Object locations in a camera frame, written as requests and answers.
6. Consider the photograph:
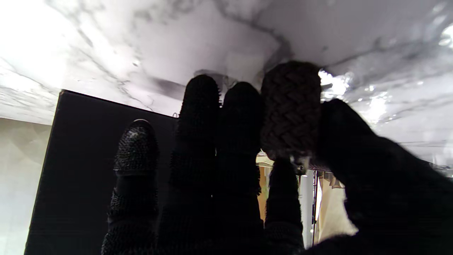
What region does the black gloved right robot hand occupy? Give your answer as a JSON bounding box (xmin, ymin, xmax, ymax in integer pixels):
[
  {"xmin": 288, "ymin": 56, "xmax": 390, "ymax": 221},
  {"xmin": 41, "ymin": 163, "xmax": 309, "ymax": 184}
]
[{"xmin": 101, "ymin": 74, "xmax": 453, "ymax": 255}]

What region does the dark brown woven belt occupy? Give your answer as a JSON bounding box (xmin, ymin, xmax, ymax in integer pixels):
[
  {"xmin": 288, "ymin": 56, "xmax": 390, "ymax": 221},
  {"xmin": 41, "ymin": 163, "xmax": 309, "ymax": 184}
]
[{"xmin": 260, "ymin": 61, "xmax": 323, "ymax": 175}]

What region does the black belt storage box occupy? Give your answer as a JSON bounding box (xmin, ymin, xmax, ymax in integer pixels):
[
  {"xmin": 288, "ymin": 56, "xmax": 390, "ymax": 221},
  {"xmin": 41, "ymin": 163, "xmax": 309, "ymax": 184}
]
[{"xmin": 24, "ymin": 89, "xmax": 178, "ymax": 255}]

